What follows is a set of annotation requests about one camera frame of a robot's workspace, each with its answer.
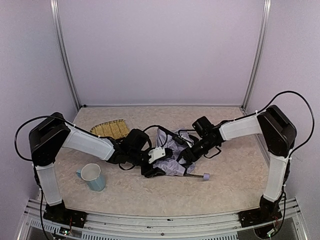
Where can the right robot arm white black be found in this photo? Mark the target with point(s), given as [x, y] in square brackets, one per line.
[279, 135]

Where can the woven bamboo tray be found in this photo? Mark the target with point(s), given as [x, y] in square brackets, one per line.
[116, 129]

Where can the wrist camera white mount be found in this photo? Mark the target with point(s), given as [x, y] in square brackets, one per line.
[185, 138]
[159, 153]

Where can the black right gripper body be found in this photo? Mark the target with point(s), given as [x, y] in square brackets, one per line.
[186, 153]

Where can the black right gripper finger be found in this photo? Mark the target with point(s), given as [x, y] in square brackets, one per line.
[188, 168]
[180, 159]

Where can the left aluminium corner post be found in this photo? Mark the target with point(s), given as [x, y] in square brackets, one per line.
[63, 52]

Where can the aluminium front rail frame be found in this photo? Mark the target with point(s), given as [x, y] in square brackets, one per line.
[210, 226]

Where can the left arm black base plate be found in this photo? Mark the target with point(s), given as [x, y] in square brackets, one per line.
[68, 217]

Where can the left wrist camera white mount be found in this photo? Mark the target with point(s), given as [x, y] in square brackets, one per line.
[159, 153]

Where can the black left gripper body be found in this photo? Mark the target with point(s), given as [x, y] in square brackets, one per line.
[149, 169]

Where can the light blue plastic pitcher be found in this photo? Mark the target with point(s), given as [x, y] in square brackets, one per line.
[92, 175]

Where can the right aluminium corner post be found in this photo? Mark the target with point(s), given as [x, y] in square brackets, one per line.
[258, 53]

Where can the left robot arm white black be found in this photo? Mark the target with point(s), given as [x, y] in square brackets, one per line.
[54, 132]

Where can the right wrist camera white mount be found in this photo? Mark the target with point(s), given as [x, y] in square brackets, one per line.
[185, 138]

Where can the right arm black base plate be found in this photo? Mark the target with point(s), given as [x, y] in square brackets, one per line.
[255, 216]

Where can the aluminium corner post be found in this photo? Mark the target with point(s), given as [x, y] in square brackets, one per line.
[63, 52]
[258, 53]

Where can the lilac folding umbrella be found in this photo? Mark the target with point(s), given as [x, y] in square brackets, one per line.
[170, 165]

